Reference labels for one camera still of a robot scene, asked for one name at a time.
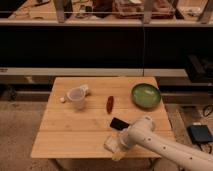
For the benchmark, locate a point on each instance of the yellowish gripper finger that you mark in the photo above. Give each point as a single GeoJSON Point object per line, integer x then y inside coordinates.
{"type": "Point", "coordinates": [118, 155]}

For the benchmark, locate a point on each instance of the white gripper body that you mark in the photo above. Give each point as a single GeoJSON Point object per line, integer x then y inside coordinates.
{"type": "Point", "coordinates": [124, 140]}

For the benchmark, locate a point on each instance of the white sponge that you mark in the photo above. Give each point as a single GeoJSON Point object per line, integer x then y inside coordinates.
{"type": "Point", "coordinates": [111, 144]}

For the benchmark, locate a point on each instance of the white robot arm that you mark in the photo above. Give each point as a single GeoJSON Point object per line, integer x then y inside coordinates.
{"type": "Point", "coordinates": [141, 133]}

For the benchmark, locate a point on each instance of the white ceramic cup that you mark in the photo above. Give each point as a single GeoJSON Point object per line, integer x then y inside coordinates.
{"type": "Point", "coordinates": [77, 96]}

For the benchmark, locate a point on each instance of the black rectangular block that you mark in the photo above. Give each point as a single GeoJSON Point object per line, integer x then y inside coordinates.
{"type": "Point", "coordinates": [118, 124]}

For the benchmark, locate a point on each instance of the green bowl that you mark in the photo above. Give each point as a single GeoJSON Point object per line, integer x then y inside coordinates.
{"type": "Point", "coordinates": [145, 95]}

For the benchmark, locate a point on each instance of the wooden table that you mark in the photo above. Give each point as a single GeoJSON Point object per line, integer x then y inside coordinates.
{"type": "Point", "coordinates": [67, 133]}

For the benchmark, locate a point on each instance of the dark blue box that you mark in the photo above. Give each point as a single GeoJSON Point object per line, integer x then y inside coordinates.
{"type": "Point", "coordinates": [199, 134]}

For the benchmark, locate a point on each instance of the black equipment on right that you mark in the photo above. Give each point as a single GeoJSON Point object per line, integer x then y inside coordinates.
{"type": "Point", "coordinates": [199, 69]}

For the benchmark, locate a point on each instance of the long shelf bench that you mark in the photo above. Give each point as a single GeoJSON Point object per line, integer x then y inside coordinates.
{"type": "Point", "coordinates": [107, 13]}

